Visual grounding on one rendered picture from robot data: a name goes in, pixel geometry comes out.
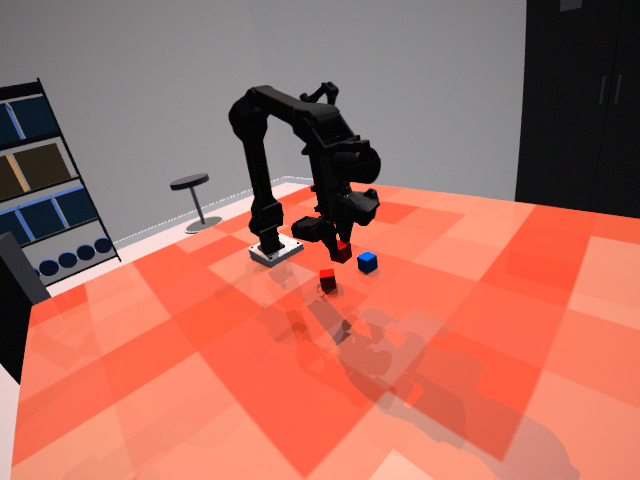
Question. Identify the blue cube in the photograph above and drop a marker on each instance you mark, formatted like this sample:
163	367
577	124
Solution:
367	262

